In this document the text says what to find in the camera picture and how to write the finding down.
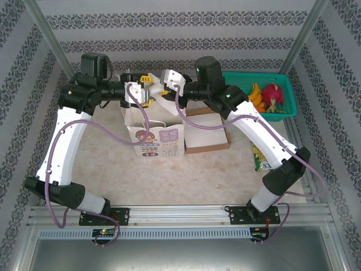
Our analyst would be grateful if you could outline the white cartoon print paper bag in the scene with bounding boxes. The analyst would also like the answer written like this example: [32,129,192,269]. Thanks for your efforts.
[121,72,187,159]

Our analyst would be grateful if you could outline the brown cardboard box white inside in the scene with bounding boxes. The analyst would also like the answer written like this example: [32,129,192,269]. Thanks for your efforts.
[183,107,232,155]

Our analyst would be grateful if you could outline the teal plastic basket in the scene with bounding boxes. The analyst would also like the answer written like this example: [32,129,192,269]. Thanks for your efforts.
[221,72,297,123]

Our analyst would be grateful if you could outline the yellow toy banana bunch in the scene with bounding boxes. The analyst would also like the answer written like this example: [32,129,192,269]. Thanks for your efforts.
[248,83,266,110]

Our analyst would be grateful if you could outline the pink toy dragon fruit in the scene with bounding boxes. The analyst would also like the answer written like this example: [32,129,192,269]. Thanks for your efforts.
[261,84,286,113]

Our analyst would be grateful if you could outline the green yellow snack packet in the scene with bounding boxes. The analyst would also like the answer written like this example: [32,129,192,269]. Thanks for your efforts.
[252,142,272,172]

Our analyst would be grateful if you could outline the small right circuit board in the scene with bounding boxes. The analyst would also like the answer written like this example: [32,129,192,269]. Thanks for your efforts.
[252,228,270,241]

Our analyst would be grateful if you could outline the grey metal panel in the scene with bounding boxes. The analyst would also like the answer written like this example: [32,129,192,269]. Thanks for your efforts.
[28,239,342,271]

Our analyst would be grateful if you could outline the aluminium frame post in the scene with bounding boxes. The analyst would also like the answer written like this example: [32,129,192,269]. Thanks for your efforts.
[280,0,329,77]
[21,0,80,85]

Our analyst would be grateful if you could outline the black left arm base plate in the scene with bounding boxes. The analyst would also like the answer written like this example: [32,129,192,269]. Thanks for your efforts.
[78,207,131,226]

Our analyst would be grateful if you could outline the aluminium mounting rail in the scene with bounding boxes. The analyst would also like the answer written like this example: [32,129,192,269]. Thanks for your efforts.
[27,204,336,226]

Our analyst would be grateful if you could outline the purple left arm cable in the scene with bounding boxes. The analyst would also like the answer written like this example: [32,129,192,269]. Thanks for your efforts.
[45,84,150,248]

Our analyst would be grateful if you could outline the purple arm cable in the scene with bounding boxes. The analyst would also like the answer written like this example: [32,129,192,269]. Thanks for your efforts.
[45,84,150,248]
[174,84,325,245]

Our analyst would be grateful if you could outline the grey slotted cable duct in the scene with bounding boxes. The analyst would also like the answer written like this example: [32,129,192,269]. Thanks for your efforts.
[38,227,252,241]

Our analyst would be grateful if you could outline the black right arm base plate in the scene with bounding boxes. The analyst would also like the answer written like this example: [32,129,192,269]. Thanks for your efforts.
[228,205,281,226]

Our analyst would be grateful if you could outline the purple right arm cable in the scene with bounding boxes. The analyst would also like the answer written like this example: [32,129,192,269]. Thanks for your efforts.
[174,84,325,245]

